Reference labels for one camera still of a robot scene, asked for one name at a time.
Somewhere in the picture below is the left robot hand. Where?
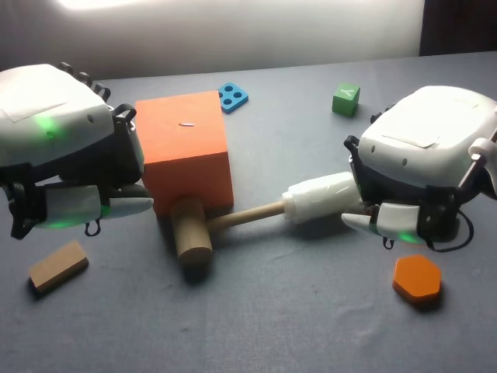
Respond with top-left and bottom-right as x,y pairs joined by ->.
0,61 -> 155,240

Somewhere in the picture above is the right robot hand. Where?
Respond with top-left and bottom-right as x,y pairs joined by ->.
340,85 -> 497,253

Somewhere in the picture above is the wooden mallet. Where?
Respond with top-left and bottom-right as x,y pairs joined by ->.
169,172 -> 364,275

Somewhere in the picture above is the large orange block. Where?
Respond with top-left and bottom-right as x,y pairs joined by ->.
134,90 -> 235,218

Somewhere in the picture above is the orange hexagon block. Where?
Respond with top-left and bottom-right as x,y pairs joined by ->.
391,254 -> 443,305

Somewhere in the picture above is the plain wooden rectangular block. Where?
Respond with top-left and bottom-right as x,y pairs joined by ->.
28,239 -> 89,293

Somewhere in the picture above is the blue four-hole block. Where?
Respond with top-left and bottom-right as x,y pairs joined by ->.
216,82 -> 249,115

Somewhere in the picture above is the small green letter cube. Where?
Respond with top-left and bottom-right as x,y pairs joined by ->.
332,82 -> 361,119

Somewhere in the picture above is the dark curtain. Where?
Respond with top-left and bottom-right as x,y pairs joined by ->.
419,0 -> 497,58

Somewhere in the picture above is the grey table cloth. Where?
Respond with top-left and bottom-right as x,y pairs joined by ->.
0,54 -> 497,373

